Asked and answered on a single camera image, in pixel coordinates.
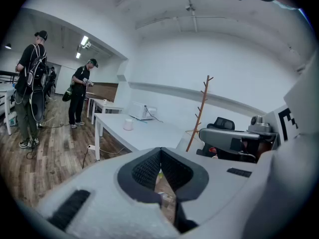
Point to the white microwave oven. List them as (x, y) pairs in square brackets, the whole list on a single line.
[(139, 111)]

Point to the teal storage box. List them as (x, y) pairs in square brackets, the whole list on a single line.
[(11, 121)]

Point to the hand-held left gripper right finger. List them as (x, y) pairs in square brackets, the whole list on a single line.
[(224, 183)]

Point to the white ceiling camera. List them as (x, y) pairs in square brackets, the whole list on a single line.
[(87, 45)]

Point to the green black bag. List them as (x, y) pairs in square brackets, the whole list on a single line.
[(67, 94)]

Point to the black pendant lamp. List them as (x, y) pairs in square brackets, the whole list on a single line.
[(8, 46)]

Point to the black office chair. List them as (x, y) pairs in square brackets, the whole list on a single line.
[(224, 123)]

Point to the ceiling light tube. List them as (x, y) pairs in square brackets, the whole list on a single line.
[(84, 40), (78, 55)]

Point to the wooden coat rack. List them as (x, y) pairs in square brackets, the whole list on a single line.
[(190, 142)]

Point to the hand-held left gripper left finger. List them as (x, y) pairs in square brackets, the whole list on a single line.
[(99, 195)]

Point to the black metal railing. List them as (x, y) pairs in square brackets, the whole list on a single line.
[(8, 75)]

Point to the black oval bag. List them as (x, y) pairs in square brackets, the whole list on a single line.
[(37, 106)]

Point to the white ceiling conduit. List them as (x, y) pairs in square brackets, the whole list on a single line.
[(190, 7)]

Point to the white cup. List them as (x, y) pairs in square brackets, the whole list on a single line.
[(128, 124)]

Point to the small white table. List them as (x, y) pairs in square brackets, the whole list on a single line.
[(109, 107)]

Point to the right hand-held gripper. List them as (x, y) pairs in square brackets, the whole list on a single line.
[(286, 123)]

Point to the small white mug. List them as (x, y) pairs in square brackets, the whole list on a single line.
[(105, 101)]

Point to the white side table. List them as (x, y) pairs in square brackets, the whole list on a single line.
[(6, 91)]

